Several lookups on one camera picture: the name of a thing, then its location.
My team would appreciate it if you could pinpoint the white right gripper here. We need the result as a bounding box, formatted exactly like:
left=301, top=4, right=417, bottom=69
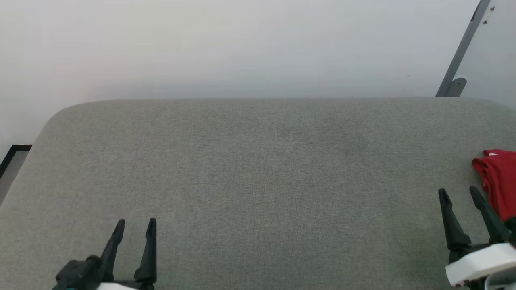
left=438, top=185, right=516, bottom=289

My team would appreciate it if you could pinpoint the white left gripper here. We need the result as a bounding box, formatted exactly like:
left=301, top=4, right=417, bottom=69
left=52, top=217, right=158, bottom=290

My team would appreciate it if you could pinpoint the red and white jersey garment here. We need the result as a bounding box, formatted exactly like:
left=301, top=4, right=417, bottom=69
left=472, top=149, right=516, bottom=224

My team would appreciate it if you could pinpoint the black floor frame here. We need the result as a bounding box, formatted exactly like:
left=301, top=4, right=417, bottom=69
left=0, top=144, right=33, bottom=180

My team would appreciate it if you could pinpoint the grey metal post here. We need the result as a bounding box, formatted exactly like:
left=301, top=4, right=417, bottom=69
left=435, top=0, right=493, bottom=98

